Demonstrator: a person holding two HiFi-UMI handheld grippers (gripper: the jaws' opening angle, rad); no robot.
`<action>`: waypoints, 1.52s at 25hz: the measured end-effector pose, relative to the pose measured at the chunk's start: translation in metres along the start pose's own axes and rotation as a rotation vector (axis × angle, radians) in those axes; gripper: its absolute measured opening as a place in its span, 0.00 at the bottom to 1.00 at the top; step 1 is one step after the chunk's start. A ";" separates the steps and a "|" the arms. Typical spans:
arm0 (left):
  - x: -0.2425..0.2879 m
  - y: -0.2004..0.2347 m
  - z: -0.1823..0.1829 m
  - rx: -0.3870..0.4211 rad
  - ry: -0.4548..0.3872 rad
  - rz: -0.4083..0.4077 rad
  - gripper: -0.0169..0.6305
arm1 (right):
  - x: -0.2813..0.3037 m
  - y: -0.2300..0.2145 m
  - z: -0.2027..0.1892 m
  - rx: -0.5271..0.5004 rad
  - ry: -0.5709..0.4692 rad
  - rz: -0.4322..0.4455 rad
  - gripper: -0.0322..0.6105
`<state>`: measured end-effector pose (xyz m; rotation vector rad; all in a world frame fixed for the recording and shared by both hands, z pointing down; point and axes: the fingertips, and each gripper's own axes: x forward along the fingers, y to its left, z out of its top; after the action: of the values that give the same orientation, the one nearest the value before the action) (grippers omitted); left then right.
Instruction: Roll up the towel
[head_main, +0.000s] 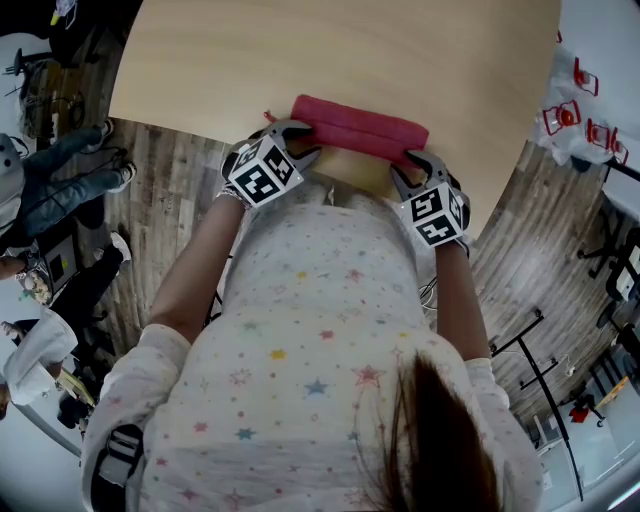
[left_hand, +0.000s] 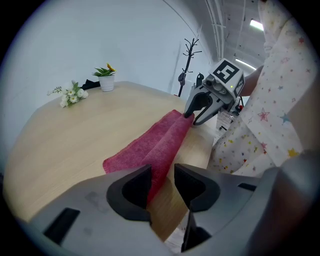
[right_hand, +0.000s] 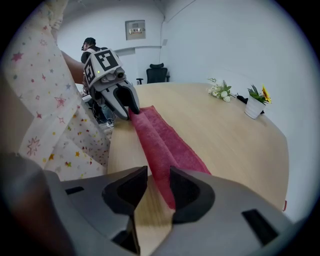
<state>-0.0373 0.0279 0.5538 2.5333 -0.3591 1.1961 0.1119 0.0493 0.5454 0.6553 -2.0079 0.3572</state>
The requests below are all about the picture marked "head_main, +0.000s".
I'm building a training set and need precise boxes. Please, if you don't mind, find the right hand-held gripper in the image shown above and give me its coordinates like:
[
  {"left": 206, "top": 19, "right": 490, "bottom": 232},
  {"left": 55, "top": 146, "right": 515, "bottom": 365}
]
[{"left": 390, "top": 150, "right": 472, "bottom": 250}]

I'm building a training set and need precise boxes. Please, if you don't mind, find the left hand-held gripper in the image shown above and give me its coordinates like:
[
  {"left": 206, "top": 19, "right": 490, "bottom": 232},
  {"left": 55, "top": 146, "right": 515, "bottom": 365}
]
[{"left": 221, "top": 119, "right": 322, "bottom": 210}]

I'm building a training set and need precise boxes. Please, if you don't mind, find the red towel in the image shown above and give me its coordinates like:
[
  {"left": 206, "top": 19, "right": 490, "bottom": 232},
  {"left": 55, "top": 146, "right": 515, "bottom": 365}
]
[{"left": 263, "top": 94, "right": 431, "bottom": 166}]

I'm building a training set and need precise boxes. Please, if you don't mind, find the person's right forearm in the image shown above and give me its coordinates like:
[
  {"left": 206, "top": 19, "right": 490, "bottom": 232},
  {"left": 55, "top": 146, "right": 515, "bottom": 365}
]
[{"left": 432, "top": 239, "right": 491, "bottom": 361}]

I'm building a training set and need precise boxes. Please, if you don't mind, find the person's left forearm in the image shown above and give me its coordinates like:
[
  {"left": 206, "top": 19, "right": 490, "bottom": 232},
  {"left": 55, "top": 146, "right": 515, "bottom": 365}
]
[{"left": 149, "top": 197, "right": 246, "bottom": 344}]

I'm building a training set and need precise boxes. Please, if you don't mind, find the person's star-print shirt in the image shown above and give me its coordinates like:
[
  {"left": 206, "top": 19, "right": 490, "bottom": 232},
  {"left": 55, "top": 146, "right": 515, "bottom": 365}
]
[{"left": 82, "top": 172, "right": 545, "bottom": 512}]

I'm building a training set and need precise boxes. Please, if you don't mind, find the black coat rack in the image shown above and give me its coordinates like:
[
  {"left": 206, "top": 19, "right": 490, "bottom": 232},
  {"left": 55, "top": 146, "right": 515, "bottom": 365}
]
[{"left": 573, "top": 154, "right": 640, "bottom": 182}]

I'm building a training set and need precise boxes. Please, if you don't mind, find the black and white office chair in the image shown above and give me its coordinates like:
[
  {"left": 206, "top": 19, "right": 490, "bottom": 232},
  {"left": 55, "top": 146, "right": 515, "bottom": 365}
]
[{"left": 578, "top": 214, "right": 640, "bottom": 301}]

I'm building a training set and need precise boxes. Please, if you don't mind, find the black metal stand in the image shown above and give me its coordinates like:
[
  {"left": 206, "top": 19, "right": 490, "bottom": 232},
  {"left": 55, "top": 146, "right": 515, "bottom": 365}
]
[{"left": 489, "top": 308, "right": 586, "bottom": 501}]

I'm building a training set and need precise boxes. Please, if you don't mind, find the grey box with yellow label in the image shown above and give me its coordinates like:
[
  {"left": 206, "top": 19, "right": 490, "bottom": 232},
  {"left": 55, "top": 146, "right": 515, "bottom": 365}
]
[{"left": 39, "top": 234, "right": 79, "bottom": 294}]

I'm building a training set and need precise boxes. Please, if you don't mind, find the red and black device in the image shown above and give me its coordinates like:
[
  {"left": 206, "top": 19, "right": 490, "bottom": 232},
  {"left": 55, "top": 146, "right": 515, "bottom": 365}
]
[{"left": 562, "top": 394, "right": 609, "bottom": 429}]

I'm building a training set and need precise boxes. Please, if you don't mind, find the pastel flower bouquet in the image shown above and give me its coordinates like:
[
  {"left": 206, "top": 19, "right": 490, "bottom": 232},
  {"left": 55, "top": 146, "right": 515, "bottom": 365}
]
[{"left": 19, "top": 272, "right": 54, "bottom": 306}]

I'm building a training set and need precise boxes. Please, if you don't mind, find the yellow wooden board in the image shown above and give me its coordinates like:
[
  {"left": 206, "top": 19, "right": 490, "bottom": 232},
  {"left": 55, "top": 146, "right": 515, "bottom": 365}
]
[{"left": 54, "top": 367, "right": 96, "bottom": 406}]

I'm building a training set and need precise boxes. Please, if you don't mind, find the black bag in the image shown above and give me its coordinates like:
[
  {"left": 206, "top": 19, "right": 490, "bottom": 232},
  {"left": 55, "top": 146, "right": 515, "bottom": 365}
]
[{"left": 57, "top": 394, "right": 91, "bottom": 429}]

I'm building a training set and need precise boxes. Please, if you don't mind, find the beaded bracelet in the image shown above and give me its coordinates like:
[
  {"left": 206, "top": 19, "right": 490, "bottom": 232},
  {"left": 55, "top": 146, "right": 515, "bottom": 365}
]
[{"left": 219, "top": 187, "right": 251, "bottom": 209}]

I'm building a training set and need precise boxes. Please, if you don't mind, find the white floor cable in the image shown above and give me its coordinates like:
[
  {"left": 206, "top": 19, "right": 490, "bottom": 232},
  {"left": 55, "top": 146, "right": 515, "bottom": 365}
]
[{"left": 418, "top": 279, "right": 441, "bottom": 311}]

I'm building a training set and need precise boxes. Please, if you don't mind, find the grey shoulder strap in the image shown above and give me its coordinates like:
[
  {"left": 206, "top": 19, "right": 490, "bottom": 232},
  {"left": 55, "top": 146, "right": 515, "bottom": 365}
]
[{"left": 92, "top": 423, "right": 145, "bottom": 501}]

